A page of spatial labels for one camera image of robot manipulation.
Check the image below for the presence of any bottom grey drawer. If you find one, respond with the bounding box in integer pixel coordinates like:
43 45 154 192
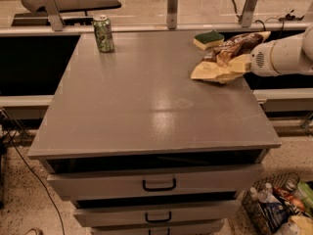
90 219 224 235

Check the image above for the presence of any grey drawer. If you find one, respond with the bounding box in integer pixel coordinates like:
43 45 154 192
90 219 224 235
73 200 240 227
48 164 263 201

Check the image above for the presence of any right metal bracket post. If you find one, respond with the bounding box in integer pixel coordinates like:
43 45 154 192
239 0 258 27

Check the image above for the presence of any blue snack bag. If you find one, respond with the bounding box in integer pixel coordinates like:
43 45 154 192
260 203 289 232

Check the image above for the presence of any wire mesh basket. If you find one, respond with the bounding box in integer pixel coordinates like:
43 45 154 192
242 172 301 235

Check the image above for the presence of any top grey drawer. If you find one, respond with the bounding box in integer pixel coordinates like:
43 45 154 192
48 164 263 201

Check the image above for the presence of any green and yellow sponge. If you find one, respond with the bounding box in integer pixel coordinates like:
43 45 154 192
194 30 224 50

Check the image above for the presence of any red snack package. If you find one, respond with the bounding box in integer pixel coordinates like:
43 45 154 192
273 186 305 212

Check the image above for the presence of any middle grey drawer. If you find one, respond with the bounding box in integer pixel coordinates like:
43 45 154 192
73 200 240 227

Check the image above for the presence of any middle metal bracket post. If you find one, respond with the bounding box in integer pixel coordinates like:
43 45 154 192
166 0 178 29

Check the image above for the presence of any green soda can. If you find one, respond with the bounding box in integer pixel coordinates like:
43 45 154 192
93 15 114 53

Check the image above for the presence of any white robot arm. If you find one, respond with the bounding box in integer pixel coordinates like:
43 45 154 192
228 24 313 76

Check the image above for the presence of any metal bracket post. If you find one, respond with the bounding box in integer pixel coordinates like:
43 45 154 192
42 0 64 31
239 0 258 27
166 0 178 29

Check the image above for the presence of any grey drawer cabinet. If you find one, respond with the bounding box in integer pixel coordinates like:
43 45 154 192
26 29 283 235

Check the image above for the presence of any clear plastic water bottle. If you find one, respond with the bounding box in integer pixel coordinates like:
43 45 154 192
257 183 279 203

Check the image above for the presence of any brown sea salt chip bag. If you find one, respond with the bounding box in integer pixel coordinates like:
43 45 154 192
191 31 271 84

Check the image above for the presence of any left metal bracket post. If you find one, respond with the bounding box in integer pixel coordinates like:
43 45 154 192
42 0 64 31

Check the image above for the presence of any black floor cable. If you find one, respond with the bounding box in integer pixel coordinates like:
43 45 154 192
0 127 67 235

